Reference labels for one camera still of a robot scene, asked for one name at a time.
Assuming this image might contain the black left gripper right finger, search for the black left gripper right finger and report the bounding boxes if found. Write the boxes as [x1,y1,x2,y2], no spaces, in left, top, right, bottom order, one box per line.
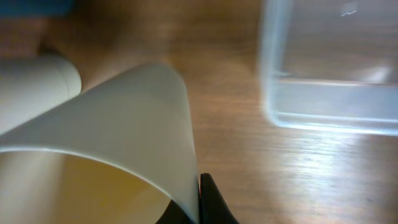
[200,173,239,224]

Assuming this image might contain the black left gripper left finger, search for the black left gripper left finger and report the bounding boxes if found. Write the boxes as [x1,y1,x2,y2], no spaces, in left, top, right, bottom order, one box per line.
[155,200,193,224]

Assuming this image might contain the blue cup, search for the blue cup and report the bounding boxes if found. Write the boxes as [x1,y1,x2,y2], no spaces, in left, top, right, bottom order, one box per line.
[1,0,75,17]

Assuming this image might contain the clear plastic storage container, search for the clear plastic storage container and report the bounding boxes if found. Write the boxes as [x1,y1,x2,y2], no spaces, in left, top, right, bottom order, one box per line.
[258,0,397,136]

